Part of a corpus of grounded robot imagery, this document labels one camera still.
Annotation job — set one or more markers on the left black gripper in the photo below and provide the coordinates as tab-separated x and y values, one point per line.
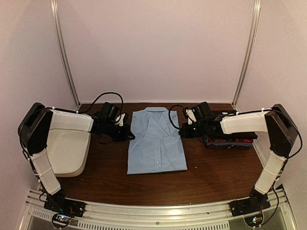
127	132

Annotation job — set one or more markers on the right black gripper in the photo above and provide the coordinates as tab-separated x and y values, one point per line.
186	134

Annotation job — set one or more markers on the light blue long sleeve shirt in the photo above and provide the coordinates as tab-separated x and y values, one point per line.
157	146

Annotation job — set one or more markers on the white plastic tub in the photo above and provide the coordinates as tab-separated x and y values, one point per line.
67	151

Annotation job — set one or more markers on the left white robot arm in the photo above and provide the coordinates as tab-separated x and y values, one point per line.
34	133

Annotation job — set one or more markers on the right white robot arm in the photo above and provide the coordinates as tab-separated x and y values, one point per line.
275	121

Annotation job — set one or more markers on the folded blue checked shirt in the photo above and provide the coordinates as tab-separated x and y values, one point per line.
227	145

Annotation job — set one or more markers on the folded black shirt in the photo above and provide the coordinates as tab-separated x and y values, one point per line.
215	130

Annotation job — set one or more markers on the left circuit board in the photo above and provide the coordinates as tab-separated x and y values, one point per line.
60	220

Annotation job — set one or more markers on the circuit board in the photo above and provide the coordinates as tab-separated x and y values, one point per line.
60	220
254	221

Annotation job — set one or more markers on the right circuit board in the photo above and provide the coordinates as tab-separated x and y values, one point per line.
254	221

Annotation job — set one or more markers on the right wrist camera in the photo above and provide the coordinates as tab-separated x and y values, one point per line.
189	115

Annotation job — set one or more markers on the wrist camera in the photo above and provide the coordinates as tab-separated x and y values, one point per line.
189	115
121	119

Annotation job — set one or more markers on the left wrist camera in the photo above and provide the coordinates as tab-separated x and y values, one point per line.
121	119

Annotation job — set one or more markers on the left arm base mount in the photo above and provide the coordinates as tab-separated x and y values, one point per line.
59	203

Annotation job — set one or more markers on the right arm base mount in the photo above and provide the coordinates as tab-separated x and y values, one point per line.
254	203

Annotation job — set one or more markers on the right aluminium frame post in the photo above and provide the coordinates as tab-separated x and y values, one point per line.
255	19

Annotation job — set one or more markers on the aluminium frame post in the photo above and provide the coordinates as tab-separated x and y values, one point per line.
255	19
62	51

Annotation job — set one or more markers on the left aluminium frame post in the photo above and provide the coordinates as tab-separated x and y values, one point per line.
62	51

